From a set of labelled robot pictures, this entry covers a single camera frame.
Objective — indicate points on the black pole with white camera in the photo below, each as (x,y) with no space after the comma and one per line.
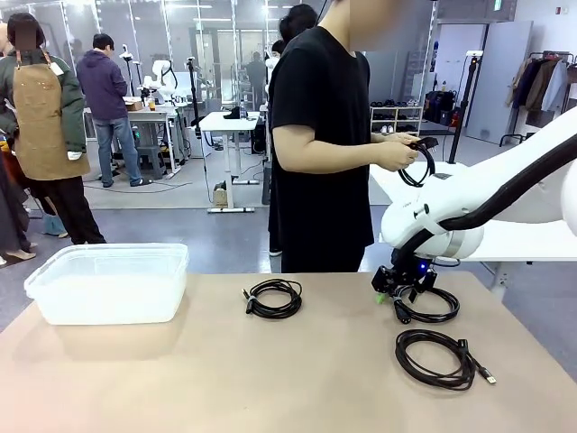
(464,99)

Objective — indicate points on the cardboard box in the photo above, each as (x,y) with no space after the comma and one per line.
(134,106)

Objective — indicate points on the person's right hand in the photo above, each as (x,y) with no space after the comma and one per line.
(399,158)

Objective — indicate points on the person's right forearm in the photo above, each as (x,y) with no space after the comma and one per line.
(329,153)

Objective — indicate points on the small white standing desk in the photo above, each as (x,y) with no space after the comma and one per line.
(230,122)

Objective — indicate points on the person's left hand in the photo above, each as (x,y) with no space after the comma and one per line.
(396,138)

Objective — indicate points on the black luggage bags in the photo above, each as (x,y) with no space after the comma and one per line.
(439,106)

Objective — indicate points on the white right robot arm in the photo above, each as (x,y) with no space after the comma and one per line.
(451,212)

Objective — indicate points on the large white table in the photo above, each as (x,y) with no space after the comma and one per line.
(392,180)

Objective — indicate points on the grey workbench table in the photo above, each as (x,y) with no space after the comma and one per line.
(153,116)

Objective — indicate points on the green-tipped right gripper finger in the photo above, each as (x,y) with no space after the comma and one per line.
(415,293)
(382,297)

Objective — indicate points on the wooden shoe rack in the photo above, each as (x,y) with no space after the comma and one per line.
(396,118)

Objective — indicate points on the clothes rack with coats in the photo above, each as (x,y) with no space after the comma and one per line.
(541,85)

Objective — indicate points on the clear plastic storage bin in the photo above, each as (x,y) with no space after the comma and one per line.
(108,293)

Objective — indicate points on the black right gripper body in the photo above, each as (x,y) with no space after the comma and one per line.
(401,275)

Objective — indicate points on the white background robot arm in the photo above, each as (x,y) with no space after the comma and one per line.
(162,74)

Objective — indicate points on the woman in brown apron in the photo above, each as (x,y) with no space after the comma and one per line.
(40,113)

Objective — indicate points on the person in black t-shirt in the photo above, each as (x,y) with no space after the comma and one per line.
(315,203)

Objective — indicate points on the grey plastic stool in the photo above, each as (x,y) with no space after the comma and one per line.
(151,162)

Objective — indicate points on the man in dark purple hoodie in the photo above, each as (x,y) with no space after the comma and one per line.
(101,90)

